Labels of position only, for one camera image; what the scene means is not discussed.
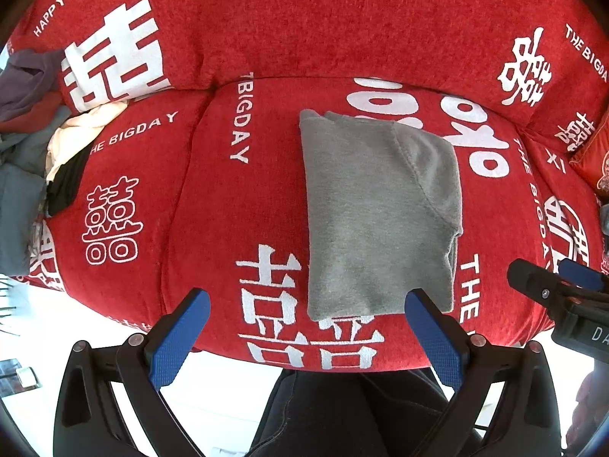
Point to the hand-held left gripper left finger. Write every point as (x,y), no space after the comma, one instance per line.
(178,342)

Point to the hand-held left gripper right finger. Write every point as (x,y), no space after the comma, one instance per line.
(435,342)

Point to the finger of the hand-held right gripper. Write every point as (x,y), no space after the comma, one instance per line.
(533,281)
(583,272)

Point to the grey knit sweater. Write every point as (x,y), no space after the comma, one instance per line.
(371,223)

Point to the person's right hand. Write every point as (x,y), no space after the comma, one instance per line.
(590,409)

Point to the blue-grey cloth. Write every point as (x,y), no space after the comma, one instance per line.
(604,219)

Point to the person's black trousers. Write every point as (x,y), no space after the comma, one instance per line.
(357,414)

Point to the red embroidered cushion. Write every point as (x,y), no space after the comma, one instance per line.
(594,162)

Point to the small grey box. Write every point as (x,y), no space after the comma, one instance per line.
(27,377)

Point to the black cloth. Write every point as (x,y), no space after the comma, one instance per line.
(66,185)

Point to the grey-blue garment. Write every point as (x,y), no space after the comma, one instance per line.
(16,209)

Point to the cream cloth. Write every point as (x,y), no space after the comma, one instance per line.
(81,128)

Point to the dark red cloth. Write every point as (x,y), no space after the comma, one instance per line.
(38,115)

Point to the purple cloth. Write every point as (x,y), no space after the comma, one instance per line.
(28,85)

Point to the red printed sofa cover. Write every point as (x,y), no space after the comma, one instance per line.
(285,33)

